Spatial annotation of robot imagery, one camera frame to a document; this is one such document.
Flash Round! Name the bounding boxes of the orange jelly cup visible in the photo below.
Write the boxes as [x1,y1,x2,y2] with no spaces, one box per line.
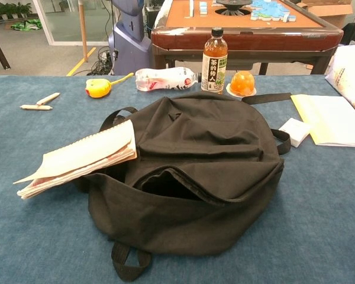
[225,70,257,98]

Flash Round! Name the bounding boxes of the potted green plants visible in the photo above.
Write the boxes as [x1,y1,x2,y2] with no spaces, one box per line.
[0,2,33,21]

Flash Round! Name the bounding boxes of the black fabric backpack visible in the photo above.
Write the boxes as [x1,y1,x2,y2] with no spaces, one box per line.
[73,92,293,282]

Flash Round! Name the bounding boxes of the spiral notebook with kraft cover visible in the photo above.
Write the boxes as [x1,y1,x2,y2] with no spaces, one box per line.
[13,119,138,200]

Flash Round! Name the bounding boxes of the white plastic bag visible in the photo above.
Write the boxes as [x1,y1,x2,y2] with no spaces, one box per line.
[324,44,355,114]

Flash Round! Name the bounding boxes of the wooden pole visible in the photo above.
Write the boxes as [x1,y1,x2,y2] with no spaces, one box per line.
[78,0,89,63]

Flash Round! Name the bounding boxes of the brown mahjong table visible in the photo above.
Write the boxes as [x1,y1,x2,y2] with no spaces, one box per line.
[150,0,344,76]

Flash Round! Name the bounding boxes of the black mahjong table hub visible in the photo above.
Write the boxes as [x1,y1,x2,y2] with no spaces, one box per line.
[215,0,253,16]

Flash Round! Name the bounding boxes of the blue table cloth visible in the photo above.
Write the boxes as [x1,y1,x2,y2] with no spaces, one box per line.
[0,73,355,284]

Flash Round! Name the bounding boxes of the pale yellow paper booklet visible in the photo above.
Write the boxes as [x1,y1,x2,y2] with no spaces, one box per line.
[290,93,355,147]

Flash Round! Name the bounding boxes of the small white box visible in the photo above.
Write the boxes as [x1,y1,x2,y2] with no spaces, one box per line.
[278,117,312,148]

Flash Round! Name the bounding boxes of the green cloth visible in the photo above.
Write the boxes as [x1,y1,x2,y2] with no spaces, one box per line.
[11,19,43,31]

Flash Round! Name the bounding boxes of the cardboard box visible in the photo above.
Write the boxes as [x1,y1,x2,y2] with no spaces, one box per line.
[295,0,355,29]

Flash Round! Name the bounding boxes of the clear bottle with red label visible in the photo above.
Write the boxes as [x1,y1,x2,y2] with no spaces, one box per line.
[135,67,202,92]

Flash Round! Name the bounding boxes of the brown tea bottle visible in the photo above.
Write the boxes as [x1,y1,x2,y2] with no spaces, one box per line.
[201,27,228,95]

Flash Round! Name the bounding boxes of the black floor cables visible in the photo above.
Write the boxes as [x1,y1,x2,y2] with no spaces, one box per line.
[87,46,116,76]

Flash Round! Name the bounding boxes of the yellow tape measure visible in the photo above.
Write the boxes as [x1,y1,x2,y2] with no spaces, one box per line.
[85,72,134,99]

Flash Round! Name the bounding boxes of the purple blue robot base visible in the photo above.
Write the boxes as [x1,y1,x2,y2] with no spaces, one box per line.
[108,0,151,76]

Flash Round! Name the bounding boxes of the blue mahjong tile pile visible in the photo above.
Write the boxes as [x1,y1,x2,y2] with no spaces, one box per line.
[250,0,296,24]

